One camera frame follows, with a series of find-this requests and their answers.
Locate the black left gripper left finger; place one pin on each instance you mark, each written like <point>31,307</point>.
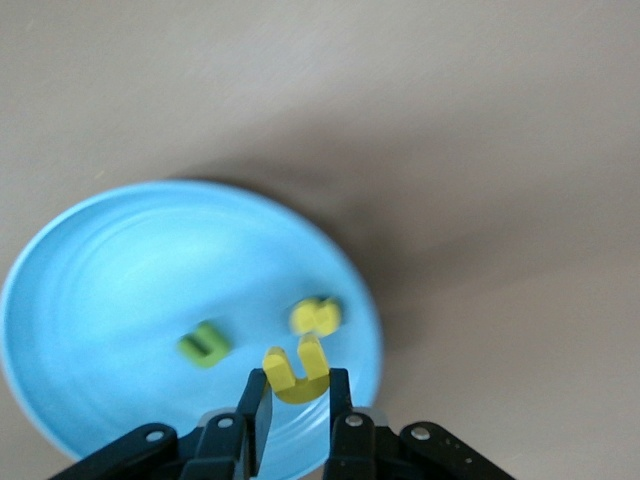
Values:
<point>225,450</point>

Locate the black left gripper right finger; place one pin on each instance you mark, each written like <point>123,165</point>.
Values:
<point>355,450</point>

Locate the yellow foam letter n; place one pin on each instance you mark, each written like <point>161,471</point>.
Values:
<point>300,392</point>

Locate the green foam letter u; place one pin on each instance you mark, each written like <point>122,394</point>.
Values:
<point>215,352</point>

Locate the yellow foam letter s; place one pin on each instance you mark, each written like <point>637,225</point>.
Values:
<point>315,317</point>

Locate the blue plate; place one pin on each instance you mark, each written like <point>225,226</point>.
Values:
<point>125,300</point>

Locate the brown table cover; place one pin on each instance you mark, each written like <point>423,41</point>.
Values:
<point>450,100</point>

